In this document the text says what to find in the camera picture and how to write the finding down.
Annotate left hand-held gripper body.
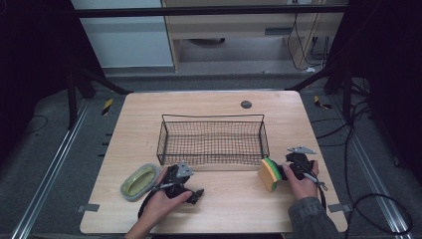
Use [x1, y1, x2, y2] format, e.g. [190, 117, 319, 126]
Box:
[163, 160, 194, 200]

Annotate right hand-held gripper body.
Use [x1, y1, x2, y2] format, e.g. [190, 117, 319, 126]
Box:
[286, 145, 317, 181]

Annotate yellow and green sponge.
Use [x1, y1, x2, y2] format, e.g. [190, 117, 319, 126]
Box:
[258, 157, 283, 193]

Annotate green and grey soap dish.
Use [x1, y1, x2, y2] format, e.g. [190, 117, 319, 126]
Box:
[119, 162, 162, 202]

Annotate black wire mesh basket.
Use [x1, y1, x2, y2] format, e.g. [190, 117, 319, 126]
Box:
[156, 114, 271, 166]

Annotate person's left hand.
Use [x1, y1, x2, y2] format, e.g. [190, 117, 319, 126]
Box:
[142, 167, 193, 225]

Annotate person's right hand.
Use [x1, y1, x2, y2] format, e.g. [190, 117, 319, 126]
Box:
[282, 161, 320, 201]

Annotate yellow and black tape strip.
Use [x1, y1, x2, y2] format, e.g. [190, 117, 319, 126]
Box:
[101, 98, 114, 117]
[313, 95, 332, 111]

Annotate black metal stand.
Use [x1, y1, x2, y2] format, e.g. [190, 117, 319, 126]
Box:
[66, 64, 133, 130]
[287, 61, 355, 124]

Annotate black curtain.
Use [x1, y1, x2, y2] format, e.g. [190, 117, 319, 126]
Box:
[326, 0, 422, 187]
[0, 0, 105, 167]

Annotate light wooden desk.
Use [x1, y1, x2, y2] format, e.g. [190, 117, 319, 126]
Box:
[161, 0, 349, 73]

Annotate white cabinet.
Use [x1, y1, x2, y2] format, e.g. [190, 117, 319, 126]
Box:
[70, 0, 175, 69]

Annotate left hand-held gripper cable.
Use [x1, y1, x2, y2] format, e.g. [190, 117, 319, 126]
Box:
[137, 180, 177, 220]

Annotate hand-held gripper cable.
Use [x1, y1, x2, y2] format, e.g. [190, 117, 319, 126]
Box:
[298, 163, 328, 213]
[137, 180, 177, 220]

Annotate right hand-held gripper cable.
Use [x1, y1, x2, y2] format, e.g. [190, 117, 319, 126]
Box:
[298, 163, 328, 213]

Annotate black floor cables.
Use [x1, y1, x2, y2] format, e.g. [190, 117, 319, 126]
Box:
[311, 78, 414, 239]

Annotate grey table bracket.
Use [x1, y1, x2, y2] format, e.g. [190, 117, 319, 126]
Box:
[76, 202, 101, 213]
[327, 202, 352, 213]

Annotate aluminium floor rail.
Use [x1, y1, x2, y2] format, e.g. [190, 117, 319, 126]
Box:
[9, 99, 93, 239]
[327, 96, 416, 239]

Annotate black hanging desk cables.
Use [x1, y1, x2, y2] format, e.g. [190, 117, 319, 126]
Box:
[287, 13, 330, 73]

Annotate thin black floor cable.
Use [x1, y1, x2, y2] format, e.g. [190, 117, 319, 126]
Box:
[24, 114, 49, 135]

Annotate black horizontal frame bar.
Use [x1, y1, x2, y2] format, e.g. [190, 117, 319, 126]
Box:
[74, 4, 347, 18]

